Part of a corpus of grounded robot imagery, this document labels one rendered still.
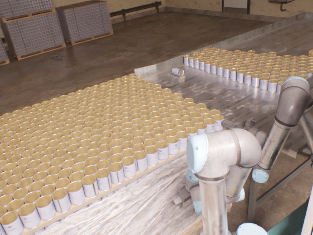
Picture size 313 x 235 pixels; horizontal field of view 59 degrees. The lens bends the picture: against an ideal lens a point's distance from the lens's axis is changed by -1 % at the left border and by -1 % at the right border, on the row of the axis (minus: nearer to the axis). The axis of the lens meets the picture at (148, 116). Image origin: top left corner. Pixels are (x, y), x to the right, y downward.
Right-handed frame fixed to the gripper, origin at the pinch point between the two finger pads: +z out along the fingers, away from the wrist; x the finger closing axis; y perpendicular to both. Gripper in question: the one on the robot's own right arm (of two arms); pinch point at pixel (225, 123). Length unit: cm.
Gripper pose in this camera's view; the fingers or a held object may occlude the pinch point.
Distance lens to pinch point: 166.8
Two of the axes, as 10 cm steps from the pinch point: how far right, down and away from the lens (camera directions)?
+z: -6.2, -3.2, 7.1
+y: 0.9, 8.8, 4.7
